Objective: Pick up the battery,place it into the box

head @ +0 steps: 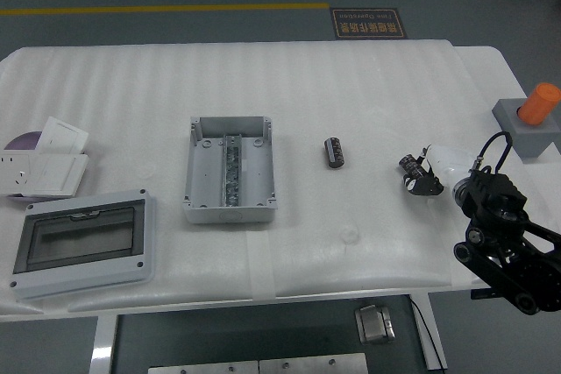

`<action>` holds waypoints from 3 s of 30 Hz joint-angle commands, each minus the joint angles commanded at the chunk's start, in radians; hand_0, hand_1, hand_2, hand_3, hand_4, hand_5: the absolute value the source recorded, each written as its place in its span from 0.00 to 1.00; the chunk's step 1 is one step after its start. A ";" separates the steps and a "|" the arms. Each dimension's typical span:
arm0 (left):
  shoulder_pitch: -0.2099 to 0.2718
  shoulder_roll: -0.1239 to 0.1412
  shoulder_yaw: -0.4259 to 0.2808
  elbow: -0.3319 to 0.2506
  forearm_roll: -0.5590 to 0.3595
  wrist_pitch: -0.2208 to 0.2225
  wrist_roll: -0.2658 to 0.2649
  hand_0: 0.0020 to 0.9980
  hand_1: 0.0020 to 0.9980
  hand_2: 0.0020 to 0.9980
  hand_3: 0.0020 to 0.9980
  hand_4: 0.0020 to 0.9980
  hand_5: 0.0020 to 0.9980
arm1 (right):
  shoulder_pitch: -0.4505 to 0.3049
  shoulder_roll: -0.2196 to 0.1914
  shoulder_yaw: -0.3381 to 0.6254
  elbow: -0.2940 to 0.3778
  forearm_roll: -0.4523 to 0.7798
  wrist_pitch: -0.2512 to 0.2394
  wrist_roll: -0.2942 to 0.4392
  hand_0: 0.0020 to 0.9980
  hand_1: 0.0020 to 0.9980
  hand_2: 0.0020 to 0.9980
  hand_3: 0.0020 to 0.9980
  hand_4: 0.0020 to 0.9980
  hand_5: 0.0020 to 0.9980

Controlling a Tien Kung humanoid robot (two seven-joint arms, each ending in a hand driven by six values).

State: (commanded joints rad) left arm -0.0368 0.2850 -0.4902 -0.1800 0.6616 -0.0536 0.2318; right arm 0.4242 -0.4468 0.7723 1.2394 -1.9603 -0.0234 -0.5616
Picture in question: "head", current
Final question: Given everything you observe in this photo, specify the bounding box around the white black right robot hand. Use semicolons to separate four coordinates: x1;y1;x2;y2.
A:
399;142;474;197

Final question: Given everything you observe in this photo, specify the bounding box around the black cylindrical battery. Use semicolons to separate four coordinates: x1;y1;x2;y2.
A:
398;153;424;175
323;137;344;170

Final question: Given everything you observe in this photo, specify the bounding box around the grey open junction box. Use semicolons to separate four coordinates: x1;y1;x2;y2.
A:
182;116;279;225

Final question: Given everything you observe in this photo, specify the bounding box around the grey block holder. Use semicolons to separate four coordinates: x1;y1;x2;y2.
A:
492;96;561;159

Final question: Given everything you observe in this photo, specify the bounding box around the orange cylinder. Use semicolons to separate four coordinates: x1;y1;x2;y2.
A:
520;81;561;127

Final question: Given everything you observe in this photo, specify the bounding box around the black table control panel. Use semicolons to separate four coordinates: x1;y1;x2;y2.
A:
471;288;505;301

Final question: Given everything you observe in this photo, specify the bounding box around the white foam mat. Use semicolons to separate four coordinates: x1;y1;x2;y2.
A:
0;39;479;316

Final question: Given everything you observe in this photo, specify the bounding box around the black floor sign orange text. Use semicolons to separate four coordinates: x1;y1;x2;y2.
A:
329;7;408;40

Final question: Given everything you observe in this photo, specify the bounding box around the white table leg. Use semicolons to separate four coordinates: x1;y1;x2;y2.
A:
90;314;119;374
409;293;449;370

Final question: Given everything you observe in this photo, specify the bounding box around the large grey metal plate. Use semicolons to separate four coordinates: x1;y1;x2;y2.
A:
259;352;368;374

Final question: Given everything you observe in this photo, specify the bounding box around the small grey metal plate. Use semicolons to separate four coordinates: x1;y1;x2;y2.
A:
147;360;259;374

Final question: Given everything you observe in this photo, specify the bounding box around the grey cover with dark window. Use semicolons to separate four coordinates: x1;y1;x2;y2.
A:
9;188;157;302

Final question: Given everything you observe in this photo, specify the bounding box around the purple disc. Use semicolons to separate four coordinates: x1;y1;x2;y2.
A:
3;130;45;202

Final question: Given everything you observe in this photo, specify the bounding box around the white socket panel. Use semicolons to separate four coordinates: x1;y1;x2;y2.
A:
0;150;39;196

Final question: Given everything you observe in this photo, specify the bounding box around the thin black cable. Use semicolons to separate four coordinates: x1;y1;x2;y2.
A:
409;297;434;370

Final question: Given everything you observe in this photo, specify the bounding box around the metal mounting rail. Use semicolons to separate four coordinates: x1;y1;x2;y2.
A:
223;133;242;208

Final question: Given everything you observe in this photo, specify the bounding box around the white square switch panel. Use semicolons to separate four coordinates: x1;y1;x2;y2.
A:
35;116;90;154

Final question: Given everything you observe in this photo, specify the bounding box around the white wide switch panel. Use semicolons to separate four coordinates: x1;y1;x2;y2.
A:
19;152;89;198

